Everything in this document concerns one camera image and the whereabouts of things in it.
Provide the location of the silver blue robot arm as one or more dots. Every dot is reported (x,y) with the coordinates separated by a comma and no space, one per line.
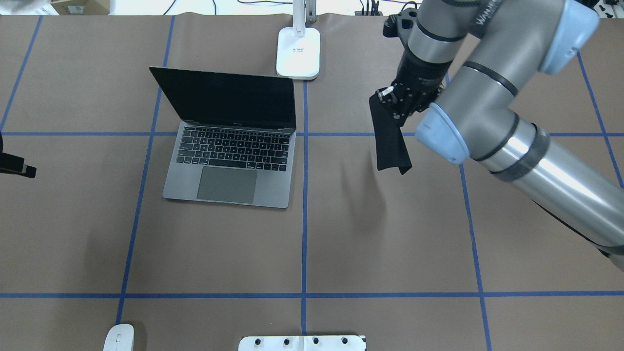
(464,62)

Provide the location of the cardboard box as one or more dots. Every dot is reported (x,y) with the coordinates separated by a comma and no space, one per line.
(82,7)

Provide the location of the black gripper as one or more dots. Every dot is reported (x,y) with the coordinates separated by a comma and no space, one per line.
(420,74)

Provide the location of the grey laptop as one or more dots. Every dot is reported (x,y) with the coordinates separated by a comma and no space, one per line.
(236,139)

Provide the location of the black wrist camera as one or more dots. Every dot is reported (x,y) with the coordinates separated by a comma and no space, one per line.
(400,25)

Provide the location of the white desk lamp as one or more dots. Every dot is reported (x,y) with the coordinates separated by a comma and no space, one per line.
(298,50)

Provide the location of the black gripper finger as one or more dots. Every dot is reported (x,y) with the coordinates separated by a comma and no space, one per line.
(11,164)

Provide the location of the white computer mouse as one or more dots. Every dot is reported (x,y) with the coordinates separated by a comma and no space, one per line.
(120,338)

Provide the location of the black mouse pad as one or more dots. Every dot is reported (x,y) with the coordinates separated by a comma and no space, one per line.
(391,150)

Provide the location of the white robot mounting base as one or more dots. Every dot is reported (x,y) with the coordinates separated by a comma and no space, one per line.
(303,343)

